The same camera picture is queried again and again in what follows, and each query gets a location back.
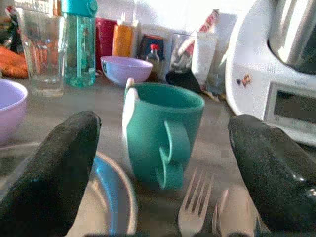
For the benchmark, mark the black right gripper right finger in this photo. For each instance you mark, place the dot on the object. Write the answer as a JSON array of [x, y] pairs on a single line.
[[274, 168]]

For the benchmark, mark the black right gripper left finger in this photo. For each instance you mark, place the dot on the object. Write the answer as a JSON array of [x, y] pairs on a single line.
[[54, 168]]

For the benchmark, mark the blue plate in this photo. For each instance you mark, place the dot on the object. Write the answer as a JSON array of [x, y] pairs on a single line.
[[108, 187]]

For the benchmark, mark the large purple bowl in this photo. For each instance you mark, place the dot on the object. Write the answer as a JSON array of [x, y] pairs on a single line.
[[12, 111]]

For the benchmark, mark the silver fork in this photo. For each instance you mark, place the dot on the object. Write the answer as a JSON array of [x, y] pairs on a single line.
[[219, 217], [195, 205]]

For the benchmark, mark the stainless steel bowl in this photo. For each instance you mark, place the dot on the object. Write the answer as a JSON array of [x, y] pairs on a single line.
[[128, 197]]

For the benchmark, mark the green mug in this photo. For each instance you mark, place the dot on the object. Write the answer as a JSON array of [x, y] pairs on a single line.
[[153, 128]]

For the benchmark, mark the white kitchen appliance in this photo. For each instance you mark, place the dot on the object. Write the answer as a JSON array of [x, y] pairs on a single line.
[[249, 61]]

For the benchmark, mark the orange cloth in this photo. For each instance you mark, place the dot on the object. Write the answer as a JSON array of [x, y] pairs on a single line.
[[12, 64]]

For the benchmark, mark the clear drinking glass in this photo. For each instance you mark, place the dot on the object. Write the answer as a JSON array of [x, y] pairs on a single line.
[[44, 54]]

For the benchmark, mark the purple bowl with label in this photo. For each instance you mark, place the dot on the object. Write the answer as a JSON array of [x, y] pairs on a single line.
[[126, 71]]

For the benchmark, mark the teal water bottle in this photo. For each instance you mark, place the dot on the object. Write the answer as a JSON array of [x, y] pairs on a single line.
[[80, 49]]

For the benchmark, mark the black rounded object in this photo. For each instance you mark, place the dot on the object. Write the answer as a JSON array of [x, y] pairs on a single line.
[[182, 80]]

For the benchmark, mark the white and red bag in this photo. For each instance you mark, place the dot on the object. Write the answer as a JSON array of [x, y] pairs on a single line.
[[205, 54]]

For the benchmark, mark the steel appliance jug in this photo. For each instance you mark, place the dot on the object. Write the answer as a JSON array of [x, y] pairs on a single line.
[[293, 32]]

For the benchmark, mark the red container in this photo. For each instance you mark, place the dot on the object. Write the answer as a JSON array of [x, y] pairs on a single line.
[[105, 39]]

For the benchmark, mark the orange squeeze bottle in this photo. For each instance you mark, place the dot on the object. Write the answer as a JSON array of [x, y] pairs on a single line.
[[123, 40]]

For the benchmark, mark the red capped sauce bottle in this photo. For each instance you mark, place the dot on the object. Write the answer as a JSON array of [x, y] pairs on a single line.
[[153, 61]]

